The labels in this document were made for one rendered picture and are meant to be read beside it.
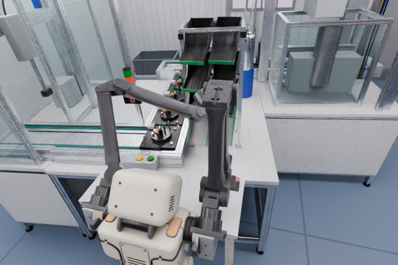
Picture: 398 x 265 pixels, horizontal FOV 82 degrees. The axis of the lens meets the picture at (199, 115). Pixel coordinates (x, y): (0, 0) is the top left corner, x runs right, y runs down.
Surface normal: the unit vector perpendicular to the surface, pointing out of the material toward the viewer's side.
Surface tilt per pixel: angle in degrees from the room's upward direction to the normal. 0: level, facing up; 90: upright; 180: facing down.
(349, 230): 0
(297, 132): 90
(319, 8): 90
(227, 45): 25
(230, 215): 0
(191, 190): 0
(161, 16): 90
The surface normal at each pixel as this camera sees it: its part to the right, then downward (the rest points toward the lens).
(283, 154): -0.11, 0.55
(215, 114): -0.27, 0.40
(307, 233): -0.06, -0.83
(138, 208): -0.23, -0.15
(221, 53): -0.18, -0.52
